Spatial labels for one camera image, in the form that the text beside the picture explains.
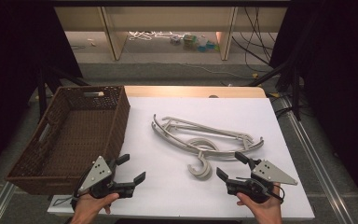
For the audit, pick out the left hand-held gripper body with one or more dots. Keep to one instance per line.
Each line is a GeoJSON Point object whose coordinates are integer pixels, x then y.
{"type": "Point", "coordinates": [98, 174]}

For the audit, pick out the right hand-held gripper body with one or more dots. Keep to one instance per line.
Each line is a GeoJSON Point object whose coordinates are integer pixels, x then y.
{"type": "Point", "coordinates": [258, 183]}

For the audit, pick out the brown woven basket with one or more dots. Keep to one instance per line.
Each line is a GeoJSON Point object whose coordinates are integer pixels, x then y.
{"type": "Point", "coordinates": [84, 137]}

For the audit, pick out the person's right hand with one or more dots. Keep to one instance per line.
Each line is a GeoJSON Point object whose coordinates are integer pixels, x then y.
{"type": "Point", "coordinates": [264, 211]}

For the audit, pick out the person's left hand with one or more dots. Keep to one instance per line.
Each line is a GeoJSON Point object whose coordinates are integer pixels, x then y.
{"type": "Point", "coordinates": [88, 207]}

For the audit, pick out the white table cover sheet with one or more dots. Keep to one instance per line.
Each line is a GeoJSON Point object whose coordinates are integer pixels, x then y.
{"type": "Point", "coordinates": [167, 199]}

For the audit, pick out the black metal stand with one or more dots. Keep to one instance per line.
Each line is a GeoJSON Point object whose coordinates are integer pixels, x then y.
{"type": "Point", "coordinates": [43, 90]}
{"type": "Point", "coordinates": [293, 87]}

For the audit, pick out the colourful toys on floor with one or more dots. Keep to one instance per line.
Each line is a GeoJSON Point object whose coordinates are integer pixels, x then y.
{"type": "Point", "coordinates": [195, 42]}

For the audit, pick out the light wooden shelf unit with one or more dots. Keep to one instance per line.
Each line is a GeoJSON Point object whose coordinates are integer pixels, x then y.
{"type": "Point", "coordinates": [167, 18]}

